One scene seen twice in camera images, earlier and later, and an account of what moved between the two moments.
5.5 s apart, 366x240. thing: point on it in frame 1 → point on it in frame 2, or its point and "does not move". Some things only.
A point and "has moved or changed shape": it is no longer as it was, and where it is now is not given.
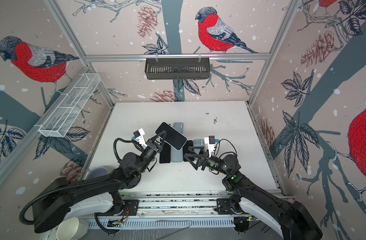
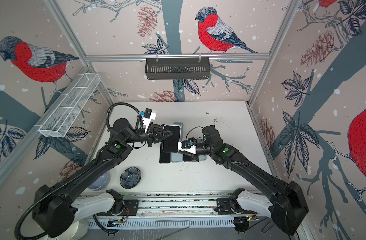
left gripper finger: [164, 132] → [160, 129]
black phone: [173, 137] has moved or changed shape
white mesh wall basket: [68, 109] does not move
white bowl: [72, 228] does not move
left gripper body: [151, 150] → [149, 136]
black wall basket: [177, 68] does not move
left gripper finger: [161, 146] → [168, 133]
